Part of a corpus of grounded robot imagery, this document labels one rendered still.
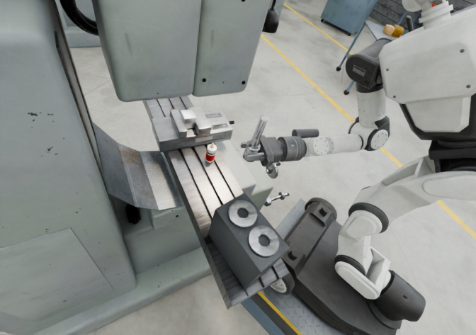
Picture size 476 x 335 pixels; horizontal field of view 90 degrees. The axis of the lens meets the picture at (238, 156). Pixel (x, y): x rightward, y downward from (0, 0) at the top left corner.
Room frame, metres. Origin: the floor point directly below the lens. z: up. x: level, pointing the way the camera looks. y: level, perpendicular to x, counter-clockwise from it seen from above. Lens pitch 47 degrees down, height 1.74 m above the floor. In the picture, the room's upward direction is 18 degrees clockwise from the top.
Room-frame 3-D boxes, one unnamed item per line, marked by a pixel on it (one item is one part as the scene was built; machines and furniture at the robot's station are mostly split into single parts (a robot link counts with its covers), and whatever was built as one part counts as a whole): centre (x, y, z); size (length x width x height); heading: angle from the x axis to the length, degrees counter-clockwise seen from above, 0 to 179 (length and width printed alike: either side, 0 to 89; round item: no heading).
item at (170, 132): (0.82, 0.24, 0.96); 0.35 x 0.15 x 0.11; 129
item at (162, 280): (0.52, 0.35, 0.10); 1.20 x 0.60 x 0.20; 131
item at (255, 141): (0.57, -0.04, 1.26); 0.03 x 0.03 x 0.11
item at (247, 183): (0.68, 0.17, 0.76); 0.50 x 0.35 x 0.12; 131
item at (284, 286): (0.45, -0.37, 0.50); 0.20 x 0.05 x 0.20; 63
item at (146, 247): (0.70, 0.15, 0.40); 0.81 x 0.32 x 0.60; 131
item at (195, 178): (0.72, 0.20, 0.86); 1.24 x 0.23 x 0.08; 41
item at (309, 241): (0.57, -0.71, 0.59); 0.64 x 0.52 x 0.33; 63
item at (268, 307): (0.57, -0.71, 0.20); 0.78 x 0.68 x 0.40; 63
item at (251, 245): (0.35, -0.11, 1.00); 0.22 x 0.12 x 0.20; 51
